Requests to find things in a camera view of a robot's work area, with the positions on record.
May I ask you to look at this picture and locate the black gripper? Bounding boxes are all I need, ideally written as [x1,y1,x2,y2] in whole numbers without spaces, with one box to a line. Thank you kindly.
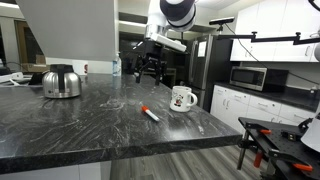
[133,49,166,86]

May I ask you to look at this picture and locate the red-capped white marker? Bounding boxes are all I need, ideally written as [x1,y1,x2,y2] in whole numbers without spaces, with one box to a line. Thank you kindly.
[140,105,161,122]

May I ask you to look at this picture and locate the clear water bottle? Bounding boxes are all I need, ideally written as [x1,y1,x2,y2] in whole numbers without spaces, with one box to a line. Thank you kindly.
[112,52,123,77]

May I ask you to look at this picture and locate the white printed mug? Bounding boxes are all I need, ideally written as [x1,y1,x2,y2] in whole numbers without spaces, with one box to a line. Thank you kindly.
[169,85,199,113]

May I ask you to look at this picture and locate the white paper sheet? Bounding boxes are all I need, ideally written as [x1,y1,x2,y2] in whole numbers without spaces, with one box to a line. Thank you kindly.
[197,40,208,58]

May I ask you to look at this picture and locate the stainless steel fridge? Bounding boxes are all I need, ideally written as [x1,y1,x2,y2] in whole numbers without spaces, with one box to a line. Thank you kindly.
[187,34,235,109]

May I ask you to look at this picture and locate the stainless steel coffee carafe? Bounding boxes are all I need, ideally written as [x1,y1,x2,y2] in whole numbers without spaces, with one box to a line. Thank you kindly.
[41,63,83,100]

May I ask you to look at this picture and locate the black-topped kitchen counter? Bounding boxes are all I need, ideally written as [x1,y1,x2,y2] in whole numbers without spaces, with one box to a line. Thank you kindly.
[209,81,320,136]

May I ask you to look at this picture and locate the silver black microwave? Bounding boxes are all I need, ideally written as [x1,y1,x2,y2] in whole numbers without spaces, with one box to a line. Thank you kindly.
[229,65,290,93]

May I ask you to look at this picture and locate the black box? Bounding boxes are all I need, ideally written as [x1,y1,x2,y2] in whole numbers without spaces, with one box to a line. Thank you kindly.
[27,70,46,86]

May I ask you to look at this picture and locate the cardboard box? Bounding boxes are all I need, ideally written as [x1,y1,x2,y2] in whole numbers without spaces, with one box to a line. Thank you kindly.
[20,62,48,73]

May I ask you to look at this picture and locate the white upper cabinets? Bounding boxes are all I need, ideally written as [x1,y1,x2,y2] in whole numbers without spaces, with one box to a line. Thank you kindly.
[229,0,320,63]

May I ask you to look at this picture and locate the white power strip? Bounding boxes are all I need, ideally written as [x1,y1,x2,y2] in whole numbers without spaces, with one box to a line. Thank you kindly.
[0,72,25,84]

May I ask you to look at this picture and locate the black robot stand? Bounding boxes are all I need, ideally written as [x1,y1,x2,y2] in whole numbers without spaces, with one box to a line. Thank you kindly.
[237,116,320,180]

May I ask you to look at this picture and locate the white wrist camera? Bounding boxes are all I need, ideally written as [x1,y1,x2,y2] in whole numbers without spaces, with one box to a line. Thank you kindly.
[150,32,188,53]

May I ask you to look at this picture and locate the black camera on mount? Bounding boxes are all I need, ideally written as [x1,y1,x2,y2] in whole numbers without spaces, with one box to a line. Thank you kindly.
[208,16,236,27]

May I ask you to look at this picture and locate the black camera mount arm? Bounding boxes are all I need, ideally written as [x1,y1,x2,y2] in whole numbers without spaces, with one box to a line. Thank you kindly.
[217,24,320,46]

